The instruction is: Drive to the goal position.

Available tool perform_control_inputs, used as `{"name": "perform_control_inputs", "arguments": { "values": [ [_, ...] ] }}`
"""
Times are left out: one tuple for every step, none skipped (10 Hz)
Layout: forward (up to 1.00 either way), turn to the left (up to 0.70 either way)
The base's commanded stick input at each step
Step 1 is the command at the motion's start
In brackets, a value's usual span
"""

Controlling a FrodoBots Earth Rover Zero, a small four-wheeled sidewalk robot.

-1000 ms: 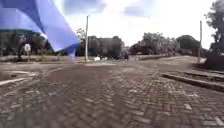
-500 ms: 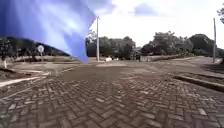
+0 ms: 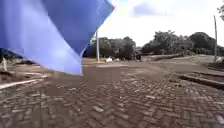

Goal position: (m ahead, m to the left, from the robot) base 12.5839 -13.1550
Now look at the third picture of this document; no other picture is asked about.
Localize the pale pole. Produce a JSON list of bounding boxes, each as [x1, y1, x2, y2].
[[95, 30, 101, 64]]

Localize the reddish-brown brick road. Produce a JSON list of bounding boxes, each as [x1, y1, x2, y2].
[[0, 58, 224, 128]]

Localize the row of trees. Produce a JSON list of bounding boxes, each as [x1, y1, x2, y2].
[[83, 30, 224, 62]]

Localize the blue cloth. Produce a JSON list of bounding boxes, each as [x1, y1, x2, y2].
[[0, 0, 115, 76]]

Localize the low concrete steps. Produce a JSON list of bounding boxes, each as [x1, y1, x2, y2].
[[176, 68, 224, 91]]

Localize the pale concrete kerb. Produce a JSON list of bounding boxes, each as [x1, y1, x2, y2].
[[0, 73, 49, 91]]

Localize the tall thin pole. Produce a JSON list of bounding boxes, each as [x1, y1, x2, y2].
[[213, 14, 218, 63]]

